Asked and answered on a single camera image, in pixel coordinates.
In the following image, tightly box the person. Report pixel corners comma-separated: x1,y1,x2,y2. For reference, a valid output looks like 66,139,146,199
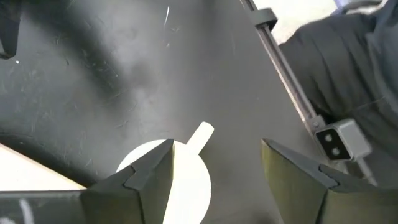
278,0,398,189

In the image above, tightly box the pale yellow mug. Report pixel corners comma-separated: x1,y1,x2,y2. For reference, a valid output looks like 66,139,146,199
115,121,215,224

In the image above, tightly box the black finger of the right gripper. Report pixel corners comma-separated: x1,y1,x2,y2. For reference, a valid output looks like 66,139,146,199
0,0,23,60

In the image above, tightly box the aluminium table frame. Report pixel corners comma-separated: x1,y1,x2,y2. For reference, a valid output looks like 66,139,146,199
238,0,379,187

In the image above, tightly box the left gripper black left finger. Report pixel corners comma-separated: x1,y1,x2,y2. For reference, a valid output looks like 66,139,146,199
0,138,176,224

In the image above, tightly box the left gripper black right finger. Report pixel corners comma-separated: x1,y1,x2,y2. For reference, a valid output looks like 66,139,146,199
261,138,398,224

